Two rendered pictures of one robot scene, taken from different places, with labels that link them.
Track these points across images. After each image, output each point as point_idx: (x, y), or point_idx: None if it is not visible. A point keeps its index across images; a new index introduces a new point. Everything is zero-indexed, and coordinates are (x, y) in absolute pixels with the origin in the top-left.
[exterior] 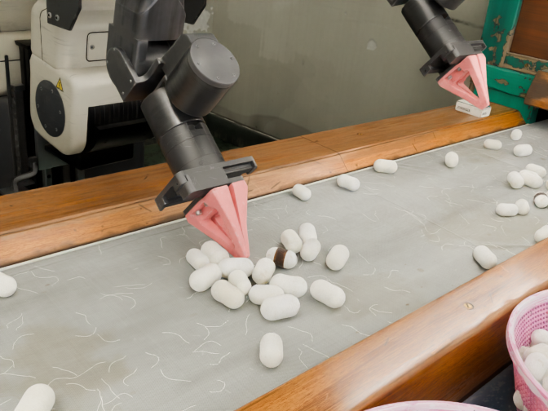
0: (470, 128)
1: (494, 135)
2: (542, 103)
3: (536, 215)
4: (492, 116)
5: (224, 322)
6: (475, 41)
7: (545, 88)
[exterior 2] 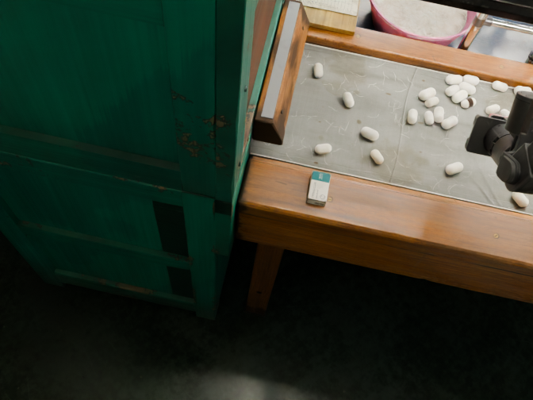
0: (359, 181)
1: (330, 167)
2: (285, 125)
3: (485, 103)
4: (308, 173)
5: None
6: (495, 118)
7: (281, 119)
